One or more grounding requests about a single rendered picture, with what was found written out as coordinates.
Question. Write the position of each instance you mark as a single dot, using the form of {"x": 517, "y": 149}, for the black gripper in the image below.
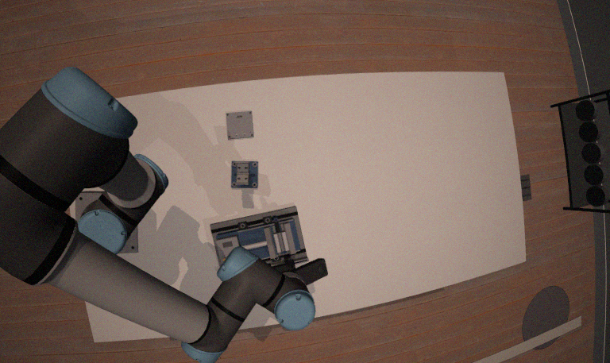
{"x": 286, "y": 265}

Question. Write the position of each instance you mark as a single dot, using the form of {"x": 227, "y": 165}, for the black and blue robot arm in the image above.
{"x": 72, "y": 134}

